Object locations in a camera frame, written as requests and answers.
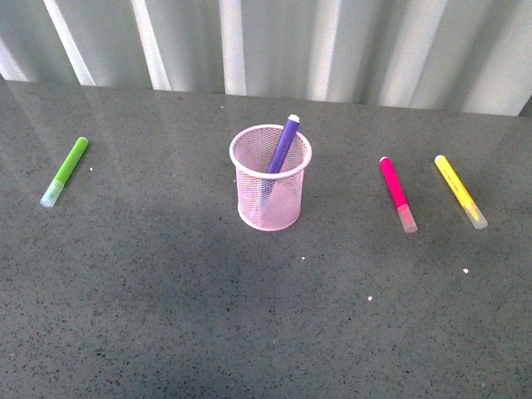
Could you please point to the purple highlighter pen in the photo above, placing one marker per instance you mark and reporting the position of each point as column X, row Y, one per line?
column 279, row 155

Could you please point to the pink highlighter pen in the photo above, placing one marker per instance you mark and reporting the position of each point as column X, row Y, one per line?
column 393, row 184

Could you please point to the pink mesh cup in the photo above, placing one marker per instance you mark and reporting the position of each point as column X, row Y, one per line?
column 268, row 202

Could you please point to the yellow highlighter pen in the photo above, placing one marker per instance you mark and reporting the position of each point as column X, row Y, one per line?
column 460, row 192

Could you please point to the green highlighter pen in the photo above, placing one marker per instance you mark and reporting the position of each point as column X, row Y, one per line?
column 64, row 173

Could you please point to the white pleated curtain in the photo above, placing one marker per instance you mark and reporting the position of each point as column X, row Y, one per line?
column 471, row 56

